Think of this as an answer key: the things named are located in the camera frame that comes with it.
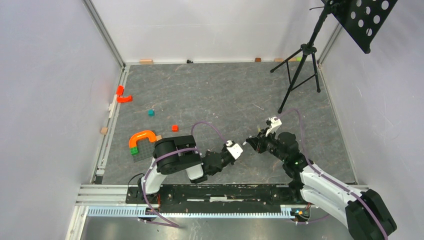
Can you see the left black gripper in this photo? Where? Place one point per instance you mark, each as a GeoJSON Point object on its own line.
{"type": "Point", "coordinates": [225, 149]}

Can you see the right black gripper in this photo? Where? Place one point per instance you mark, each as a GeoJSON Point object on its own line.
{"type": "Point", "coordinates": [257, 142]}

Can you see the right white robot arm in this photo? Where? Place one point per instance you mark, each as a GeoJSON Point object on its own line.
{"type": "Point", "coordinates": [362, 212]}

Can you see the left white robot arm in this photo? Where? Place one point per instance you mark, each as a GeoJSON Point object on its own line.
{"type": "Point", "coordinates": [175, 154]}

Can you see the small red cube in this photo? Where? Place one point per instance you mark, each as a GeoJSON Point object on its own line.
{"type": "Point", "coordinates": [175, 128]}

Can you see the small teal cube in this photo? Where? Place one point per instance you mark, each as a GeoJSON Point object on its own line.
{"type": "Point", "coordinates": [151, 112]}

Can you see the green block under arch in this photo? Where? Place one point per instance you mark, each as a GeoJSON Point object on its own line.
{"type": "Point", "coordinates": [134, 150]}

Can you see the orange U-shaped block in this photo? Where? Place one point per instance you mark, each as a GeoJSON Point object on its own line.
{"type": "Point", "coordinates": [145, 134]}

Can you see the red L-shaped block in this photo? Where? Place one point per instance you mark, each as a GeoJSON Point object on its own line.
{"type": "Point", "coordinates": [124, 99]}

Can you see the red block upright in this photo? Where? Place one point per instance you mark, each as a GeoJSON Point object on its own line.
{"type": "Point", "coordinates": [120, 90]}

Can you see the small wooden block left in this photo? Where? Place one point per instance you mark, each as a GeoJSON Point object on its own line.
{"type": "Point", "coordinates": [104, 130]}

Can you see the black music stand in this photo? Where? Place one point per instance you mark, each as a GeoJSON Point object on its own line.
{"type": "Point", "coordinates": [361, 19]}

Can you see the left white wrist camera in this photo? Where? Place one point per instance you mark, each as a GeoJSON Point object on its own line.
{"type": "Point", "coordinates": [234, 149]}

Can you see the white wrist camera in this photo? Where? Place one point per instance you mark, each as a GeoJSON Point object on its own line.
{"type": "Point", "coordinates": [234, 149]}
{"type": "Point", "coordinates": [274, 124]}

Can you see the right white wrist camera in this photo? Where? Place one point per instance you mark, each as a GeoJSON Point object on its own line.
{"type": "Point", "coordinates": [274, 124]}

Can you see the white cable duct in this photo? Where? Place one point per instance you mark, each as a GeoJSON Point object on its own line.
{"type": "Point", "coordinates": [143, 212]}

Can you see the grey studded base plate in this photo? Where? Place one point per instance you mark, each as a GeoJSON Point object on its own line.
{"type": "Point", "coordinates": [145, 150]}

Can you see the wooden block at wall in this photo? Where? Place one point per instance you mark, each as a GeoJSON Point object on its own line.
{"type": "Point", "coordinates": [146, 61]}

